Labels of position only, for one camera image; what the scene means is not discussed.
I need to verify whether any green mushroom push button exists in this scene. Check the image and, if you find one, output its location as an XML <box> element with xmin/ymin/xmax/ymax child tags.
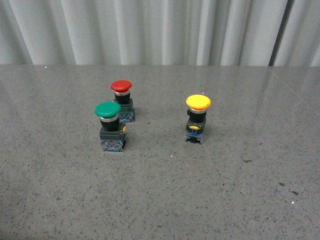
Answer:
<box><xmin>95</xmin><ymin>101</ymin><xmax>127</xmax><ymax>152</ymax></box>

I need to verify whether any white pleated curtain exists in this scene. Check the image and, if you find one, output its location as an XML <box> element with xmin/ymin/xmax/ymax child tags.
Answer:
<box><xmin>0</xmin><ymin>0</ymin><xmax>320</xmax><ymax>67</ymax></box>

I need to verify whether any yellow mushroom push button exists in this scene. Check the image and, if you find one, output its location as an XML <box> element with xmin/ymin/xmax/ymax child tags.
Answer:
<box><xmin>185</xmin><ymin>94</ymin><xmax>211</xmax><ymax>144</ymax></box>

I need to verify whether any red mushroom push button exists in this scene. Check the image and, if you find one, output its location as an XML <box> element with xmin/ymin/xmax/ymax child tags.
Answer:
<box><xmin>110</xmin><ymin>79</ymin><xmax>135</xmax><ymax>123</ymax></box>

